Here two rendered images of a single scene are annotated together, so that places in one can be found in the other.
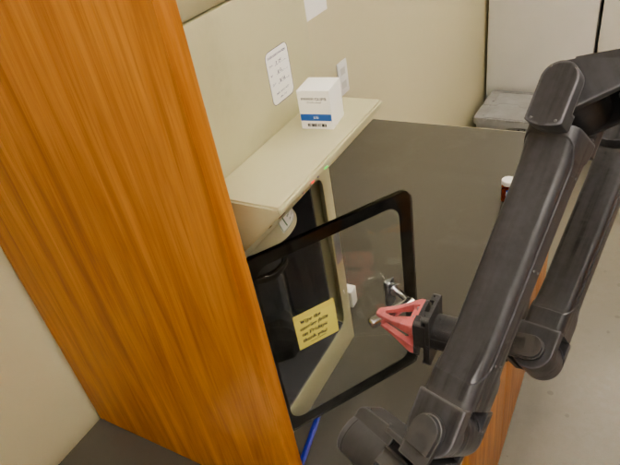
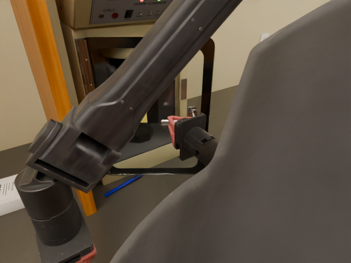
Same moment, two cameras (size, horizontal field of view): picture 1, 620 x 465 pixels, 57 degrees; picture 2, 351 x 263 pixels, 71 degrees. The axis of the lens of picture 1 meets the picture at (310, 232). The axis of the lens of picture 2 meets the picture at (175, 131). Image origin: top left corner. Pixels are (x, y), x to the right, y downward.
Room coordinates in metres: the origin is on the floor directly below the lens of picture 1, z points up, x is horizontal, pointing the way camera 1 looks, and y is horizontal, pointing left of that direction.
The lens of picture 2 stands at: (0.19, -0.30, 1.50)
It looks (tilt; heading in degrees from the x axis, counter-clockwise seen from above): 32 degrees down; 22
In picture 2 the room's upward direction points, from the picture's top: straight up
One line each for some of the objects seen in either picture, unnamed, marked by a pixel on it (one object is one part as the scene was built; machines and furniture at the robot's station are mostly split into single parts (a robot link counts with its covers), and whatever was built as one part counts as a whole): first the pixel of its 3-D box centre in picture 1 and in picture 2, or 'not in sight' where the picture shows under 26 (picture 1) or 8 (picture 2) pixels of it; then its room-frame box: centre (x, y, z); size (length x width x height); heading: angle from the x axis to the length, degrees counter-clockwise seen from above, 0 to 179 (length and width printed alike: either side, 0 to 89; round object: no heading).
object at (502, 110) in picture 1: (530, 131); not in sight; (3.05, -1.44, 0.17); 0.60 x 0.42 x 0.33; 54
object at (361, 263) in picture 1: (342, 319); (151, 116); (0.70, -0.03, 1.19); 0.30 x 0.01 x 0.40; 113
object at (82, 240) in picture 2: not in sight; (57, 219); (0.34, -0.06, 1.21); 0.10 x 0.07 x 0.07; 55
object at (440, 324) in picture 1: (447, 333); (198, 142); (0.62, -0.18, 1.20); 0.07 x 0.07 x 0.10; 55
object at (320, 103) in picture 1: (320, 102); not in sight; (0.79, -0.05, 1.54); 0.05 x 0.05 x 0.06; 63
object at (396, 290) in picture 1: (387, 306); (179, 118); (0.70, -0.11, 1.20); 0.10 x 0.05 x 0.03; 113
